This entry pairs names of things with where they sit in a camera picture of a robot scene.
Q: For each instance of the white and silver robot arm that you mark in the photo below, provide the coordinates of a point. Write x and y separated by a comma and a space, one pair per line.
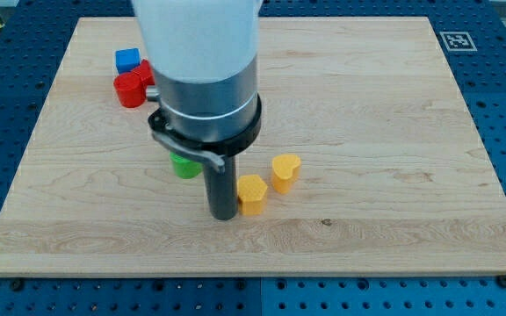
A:
204, 57

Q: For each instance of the red star block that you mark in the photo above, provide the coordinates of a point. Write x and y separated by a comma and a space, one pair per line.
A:
145, 73

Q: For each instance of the blue cube block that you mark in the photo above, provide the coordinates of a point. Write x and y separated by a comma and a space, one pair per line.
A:
127, 59

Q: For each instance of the yellow hexagon block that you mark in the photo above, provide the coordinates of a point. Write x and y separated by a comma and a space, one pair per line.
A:
252, 195

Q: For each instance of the yellow heart block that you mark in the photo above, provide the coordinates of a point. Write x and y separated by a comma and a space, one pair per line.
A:
285, 171

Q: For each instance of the black clamp with lever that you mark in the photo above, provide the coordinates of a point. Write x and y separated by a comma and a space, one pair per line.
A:
212, 154

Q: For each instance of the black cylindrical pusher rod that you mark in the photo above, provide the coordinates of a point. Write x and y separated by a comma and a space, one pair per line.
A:
221, 190

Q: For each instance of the green cylinder block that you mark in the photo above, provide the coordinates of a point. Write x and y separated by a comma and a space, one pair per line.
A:
185, 168

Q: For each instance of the wooden board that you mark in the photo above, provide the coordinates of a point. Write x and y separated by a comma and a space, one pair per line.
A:
394, 179

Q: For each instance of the red cylinder block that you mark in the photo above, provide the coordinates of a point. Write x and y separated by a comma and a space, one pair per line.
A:
130, 90

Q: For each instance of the white fiducial marker tag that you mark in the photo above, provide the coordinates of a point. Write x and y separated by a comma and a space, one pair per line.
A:
458, 41

